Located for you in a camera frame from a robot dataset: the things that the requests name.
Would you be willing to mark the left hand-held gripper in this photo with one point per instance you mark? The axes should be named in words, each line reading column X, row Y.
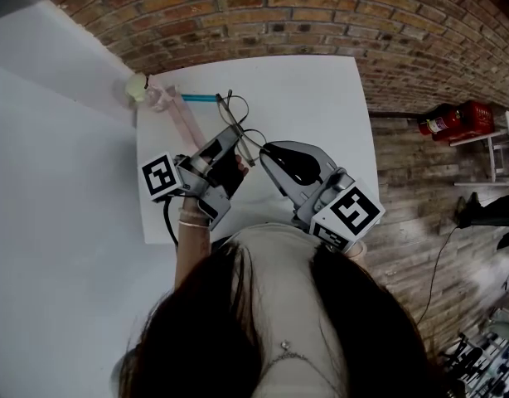
column 161, row 176

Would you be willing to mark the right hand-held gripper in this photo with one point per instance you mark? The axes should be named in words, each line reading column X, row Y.
column 350, row 214

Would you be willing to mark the thin wire-frame eyeglasses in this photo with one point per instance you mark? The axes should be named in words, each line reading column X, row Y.
column 222, row 105

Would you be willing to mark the person's left forearm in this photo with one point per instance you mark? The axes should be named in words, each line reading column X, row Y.
column 192, row 255

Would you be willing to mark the person's right forearm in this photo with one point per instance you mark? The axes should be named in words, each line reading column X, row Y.
column 356, row 250

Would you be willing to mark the person's left hand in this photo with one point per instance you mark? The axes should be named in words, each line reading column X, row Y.
column 242, row 167

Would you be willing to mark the blue pen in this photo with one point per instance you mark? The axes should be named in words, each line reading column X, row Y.
column 198, row 98

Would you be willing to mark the thin pale bangle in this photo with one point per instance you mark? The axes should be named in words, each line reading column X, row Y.
column 193, row 223

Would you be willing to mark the person's beige top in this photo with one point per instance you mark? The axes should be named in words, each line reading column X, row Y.
column 279, row 284

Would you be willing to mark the red fire extinguisher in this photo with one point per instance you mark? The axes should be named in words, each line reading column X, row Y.
column 439, row 123

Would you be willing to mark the red fire extinguisher box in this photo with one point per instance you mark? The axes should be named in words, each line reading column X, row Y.
column 480, row 118

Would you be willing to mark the cluttered equipment rack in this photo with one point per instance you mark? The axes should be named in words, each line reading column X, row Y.
column 486, row 355

